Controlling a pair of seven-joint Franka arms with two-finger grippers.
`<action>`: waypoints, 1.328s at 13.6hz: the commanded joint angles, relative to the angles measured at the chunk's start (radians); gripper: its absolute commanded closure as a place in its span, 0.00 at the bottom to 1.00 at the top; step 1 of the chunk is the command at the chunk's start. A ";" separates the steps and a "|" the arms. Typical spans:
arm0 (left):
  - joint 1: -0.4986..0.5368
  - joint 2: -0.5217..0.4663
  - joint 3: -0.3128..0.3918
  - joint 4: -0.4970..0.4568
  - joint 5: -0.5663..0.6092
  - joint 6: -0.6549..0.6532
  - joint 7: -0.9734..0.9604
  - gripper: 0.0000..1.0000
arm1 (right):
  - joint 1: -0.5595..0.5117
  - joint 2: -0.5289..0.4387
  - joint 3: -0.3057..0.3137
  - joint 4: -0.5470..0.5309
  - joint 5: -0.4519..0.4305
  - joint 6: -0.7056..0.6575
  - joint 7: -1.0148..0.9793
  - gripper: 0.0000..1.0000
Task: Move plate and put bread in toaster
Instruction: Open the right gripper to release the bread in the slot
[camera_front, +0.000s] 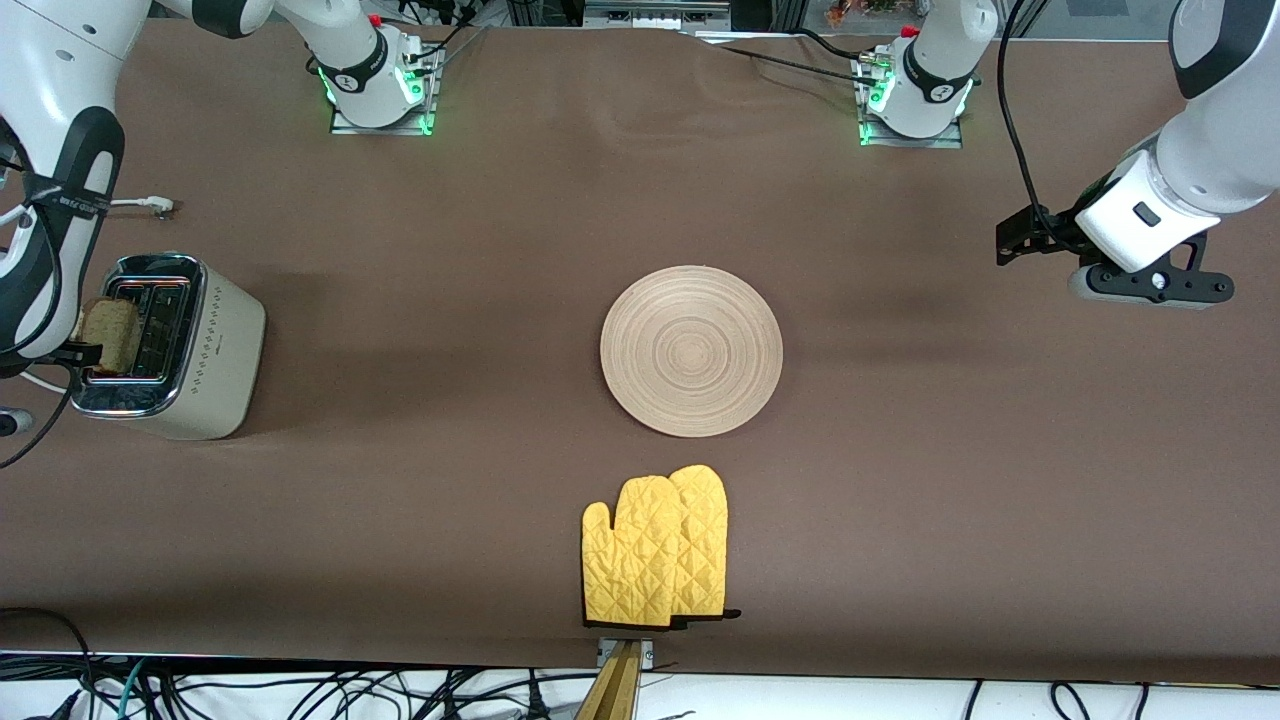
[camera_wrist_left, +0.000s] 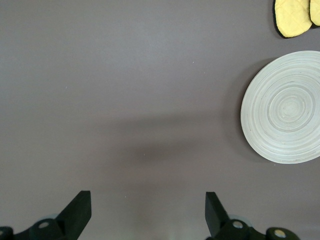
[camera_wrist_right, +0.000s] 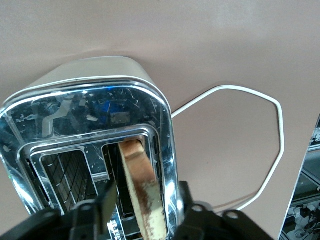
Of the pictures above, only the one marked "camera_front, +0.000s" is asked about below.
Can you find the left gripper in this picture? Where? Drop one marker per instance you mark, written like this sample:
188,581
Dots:
1052,229

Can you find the brown-crusted bread slice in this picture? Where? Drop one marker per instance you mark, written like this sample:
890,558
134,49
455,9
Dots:
112,335

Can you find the round wooden plate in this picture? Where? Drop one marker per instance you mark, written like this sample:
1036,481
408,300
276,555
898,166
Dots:
690,350

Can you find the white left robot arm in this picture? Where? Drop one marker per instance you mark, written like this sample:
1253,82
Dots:
1230,150

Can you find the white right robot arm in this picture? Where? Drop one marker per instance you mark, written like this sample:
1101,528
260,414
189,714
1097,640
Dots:
60,60

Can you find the chrome and cream two-slot toaster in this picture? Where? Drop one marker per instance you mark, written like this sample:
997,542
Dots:
220,350

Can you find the table cover sheet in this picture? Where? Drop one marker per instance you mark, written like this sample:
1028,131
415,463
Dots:
450,300

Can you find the yellow quilted oven mitt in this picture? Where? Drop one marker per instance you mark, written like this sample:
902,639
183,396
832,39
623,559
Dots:
630,560
703,540

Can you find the wooden beam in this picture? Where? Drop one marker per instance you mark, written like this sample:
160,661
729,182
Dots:
612,690

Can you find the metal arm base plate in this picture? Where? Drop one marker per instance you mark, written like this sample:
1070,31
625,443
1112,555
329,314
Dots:
935,142
345,127

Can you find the aluminium frame profile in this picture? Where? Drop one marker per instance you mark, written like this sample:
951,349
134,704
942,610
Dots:
655,12

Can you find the small metal bracket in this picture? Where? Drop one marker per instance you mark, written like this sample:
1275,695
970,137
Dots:
603,652

